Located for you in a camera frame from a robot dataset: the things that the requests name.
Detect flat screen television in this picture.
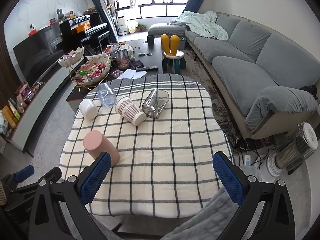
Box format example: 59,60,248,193
13,25,66,87

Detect small white cup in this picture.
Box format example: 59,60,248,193
79,99,98,120

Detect white floor appliance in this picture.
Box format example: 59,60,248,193
117,16,128,34

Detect row of snack packets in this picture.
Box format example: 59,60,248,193
0,81,42,136

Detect patterned floor rug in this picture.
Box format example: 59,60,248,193
184,49,252,153

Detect tiered shell snack stand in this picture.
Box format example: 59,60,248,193
58,46,112,93

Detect black piano bench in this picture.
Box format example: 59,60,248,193
80,31,111,53

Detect dark cloth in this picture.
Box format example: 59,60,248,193
299,85,318,97

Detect light green blanket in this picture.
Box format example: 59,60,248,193
170,11,229,42

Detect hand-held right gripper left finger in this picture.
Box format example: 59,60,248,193
28,152,118,240

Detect clear bluish glass cup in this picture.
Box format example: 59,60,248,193
97,82,117,108

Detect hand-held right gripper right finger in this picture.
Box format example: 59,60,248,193
213,151,296,240

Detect yellow rabbit-ear stool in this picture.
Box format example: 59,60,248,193
160,34,187,70

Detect white television cabinet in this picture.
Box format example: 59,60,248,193
0,61,75,157

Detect electric wire-cage heater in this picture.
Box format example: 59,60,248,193
265,122,318,178

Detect pink cup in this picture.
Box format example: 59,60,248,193
83,130,120,167

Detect brown checked paper cup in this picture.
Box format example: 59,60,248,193
115,96,146,126

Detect grey transparent cup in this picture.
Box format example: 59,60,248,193
142,89,170,119

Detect checked cream tablecloth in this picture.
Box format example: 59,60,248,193
59,74,235,217

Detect white paper sheets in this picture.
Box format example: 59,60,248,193
119,69,147,80

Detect clear jar of nuts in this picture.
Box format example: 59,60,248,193
114,49,131,70

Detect black coffee table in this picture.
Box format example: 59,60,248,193
66,38,163,107

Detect black upright piano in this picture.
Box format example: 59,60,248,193
59,12,112,53

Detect dark purple pouch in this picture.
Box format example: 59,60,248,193
130,59,145,70

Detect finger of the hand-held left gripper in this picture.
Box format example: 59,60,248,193
10,167,62,201
0,165,35,188

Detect grey sofa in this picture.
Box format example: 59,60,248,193
148,11,319,140

